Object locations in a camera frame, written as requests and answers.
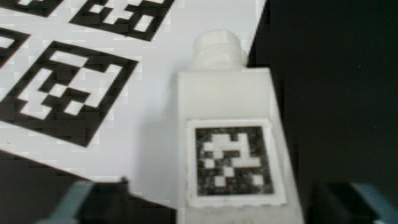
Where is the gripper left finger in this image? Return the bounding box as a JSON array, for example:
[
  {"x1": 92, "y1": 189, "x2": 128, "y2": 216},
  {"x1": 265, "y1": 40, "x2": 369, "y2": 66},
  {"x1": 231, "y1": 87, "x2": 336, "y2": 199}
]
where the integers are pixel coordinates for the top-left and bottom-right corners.
[{"x1": 34, "y1": 179, "x2": 128, "y2": 224}]

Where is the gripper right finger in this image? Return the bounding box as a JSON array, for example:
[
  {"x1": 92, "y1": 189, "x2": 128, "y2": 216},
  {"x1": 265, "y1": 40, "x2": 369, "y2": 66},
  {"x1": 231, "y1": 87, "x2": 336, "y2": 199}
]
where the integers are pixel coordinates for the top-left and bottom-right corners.
[{"x1": 309, "y1": 182, "x2": 398, "y2": 224}]

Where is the paper sheet with tags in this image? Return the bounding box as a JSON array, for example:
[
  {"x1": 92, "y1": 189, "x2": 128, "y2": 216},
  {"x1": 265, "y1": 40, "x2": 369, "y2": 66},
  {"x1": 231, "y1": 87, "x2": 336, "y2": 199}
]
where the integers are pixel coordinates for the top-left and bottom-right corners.
[{"x1": 0, "y1": 0, "x2": 266, "y2": 206}]

